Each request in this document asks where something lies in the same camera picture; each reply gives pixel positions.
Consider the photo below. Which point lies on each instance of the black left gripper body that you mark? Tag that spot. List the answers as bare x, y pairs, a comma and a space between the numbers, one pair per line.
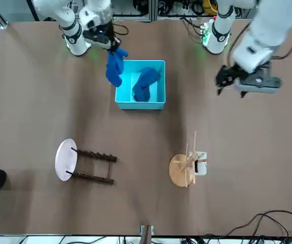
235, 73

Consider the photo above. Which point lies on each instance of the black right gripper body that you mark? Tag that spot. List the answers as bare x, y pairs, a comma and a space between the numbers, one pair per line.
110, 31

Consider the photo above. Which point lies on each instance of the blue square rag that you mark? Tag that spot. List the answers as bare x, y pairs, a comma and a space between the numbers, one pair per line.
115, 68
146, 81

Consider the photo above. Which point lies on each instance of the white mug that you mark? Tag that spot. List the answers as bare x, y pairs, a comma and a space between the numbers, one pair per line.
202, 162

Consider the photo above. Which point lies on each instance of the round white plate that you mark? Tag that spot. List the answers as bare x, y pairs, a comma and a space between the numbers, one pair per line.
65, 160

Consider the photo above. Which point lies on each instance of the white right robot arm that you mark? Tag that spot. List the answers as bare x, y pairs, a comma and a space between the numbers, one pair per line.
72, 33

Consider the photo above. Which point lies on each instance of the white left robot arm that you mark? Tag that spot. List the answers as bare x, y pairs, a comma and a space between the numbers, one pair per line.
263, 25

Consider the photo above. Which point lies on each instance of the cyan plastic box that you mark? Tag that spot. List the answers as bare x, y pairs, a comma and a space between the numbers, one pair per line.
141, 104

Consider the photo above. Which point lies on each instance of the light wooden mug stand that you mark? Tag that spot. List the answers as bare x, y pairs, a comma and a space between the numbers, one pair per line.
179, 172

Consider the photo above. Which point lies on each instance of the dark wooden dish rack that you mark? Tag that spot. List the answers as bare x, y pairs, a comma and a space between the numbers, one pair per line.
97, 155

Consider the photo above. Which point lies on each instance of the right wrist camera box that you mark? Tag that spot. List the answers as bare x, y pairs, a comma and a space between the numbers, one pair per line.
95, 38

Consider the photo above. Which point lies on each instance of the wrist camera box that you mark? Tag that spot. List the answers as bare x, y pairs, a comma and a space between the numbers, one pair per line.
260, 85
95, 38

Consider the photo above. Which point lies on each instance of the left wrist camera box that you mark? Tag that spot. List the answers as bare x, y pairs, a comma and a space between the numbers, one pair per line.
260, 85

